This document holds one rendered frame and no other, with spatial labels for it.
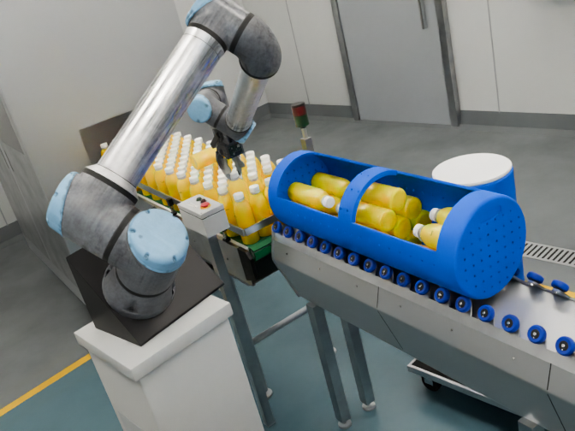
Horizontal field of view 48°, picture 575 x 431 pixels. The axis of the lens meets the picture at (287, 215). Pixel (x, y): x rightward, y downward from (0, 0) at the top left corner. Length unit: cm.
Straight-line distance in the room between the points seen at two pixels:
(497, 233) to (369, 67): 477
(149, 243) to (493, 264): 89
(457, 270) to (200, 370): 72
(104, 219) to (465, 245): 88
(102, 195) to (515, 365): 109
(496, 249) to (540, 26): 378
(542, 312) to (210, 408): 92
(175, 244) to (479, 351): 84
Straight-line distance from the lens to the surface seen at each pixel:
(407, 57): 611
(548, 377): 169
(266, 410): 298
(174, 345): 170
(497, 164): 242
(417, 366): 291
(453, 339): 186
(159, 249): 154
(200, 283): 183
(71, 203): 159
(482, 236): 173
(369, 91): 652
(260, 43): 173
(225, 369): 184
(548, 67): 550
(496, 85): 575
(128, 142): 162
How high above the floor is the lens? 197
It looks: 24 degrees down
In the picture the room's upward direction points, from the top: 15 degrees counter-clockwise
